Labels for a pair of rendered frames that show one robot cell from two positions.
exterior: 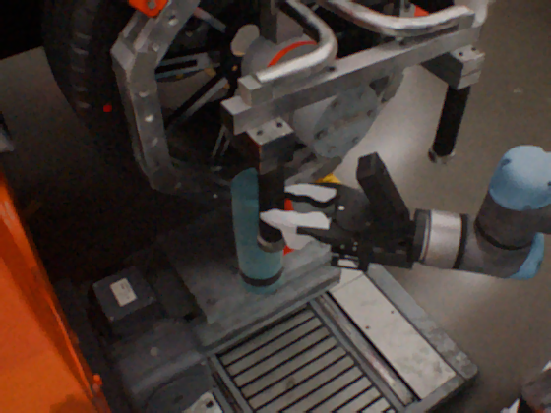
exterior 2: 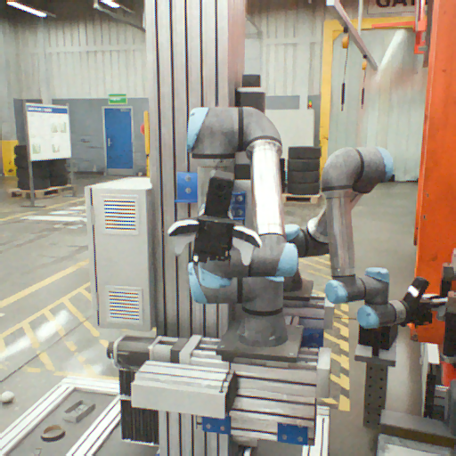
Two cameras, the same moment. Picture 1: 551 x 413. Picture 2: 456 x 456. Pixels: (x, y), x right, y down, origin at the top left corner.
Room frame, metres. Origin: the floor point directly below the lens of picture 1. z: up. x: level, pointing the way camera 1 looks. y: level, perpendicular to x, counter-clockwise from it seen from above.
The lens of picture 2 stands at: (1.38, -1.59, 1.40)
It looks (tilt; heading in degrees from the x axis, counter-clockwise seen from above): 12 degrees down; 143
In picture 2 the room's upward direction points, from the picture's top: straight up
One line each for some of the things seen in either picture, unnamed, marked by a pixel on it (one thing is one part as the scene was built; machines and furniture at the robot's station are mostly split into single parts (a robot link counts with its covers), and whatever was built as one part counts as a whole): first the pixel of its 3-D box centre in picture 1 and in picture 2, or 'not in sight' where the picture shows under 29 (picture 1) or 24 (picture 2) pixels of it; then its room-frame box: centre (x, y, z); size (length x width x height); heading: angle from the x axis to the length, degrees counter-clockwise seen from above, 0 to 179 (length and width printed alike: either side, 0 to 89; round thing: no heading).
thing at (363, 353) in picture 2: not in sight; (378, 341); (0.05, 0.27, 0.44); 0.43 x 0.17 x 0.03; 123
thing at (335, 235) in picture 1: (331, 227); not in sight; (0.45, -0.07, 0.83); 0.09 x 0.05 x 0.02; 86
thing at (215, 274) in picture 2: not in sight; (223, 261); (0.51, -0.96, 1.12); 0.11 x 0.08 x 0.11; 55
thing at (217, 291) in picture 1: (243, 217); not in sight; (0.93, 0.08, 0.32); 0.40 x 0.30 x 0.28; 123
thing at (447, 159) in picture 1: (450, 120); (450, 335); (0.68, -0.28, 0.83); 0.04 x 0.04 x 0.16
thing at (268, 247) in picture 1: (272, 204); (444, 297); (0.50, 0.01, 0.83); 0.04 x 0.04 x 0.16
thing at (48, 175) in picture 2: not in sight; (42, 169); (-10.10, 1.76, 0.55); 1.40 x 0.80 x 1.09; 127
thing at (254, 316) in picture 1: (230, 270); not in sight; (0.90, 0.13, 0.13); 0.50 x 0.36 x 0.10; 123
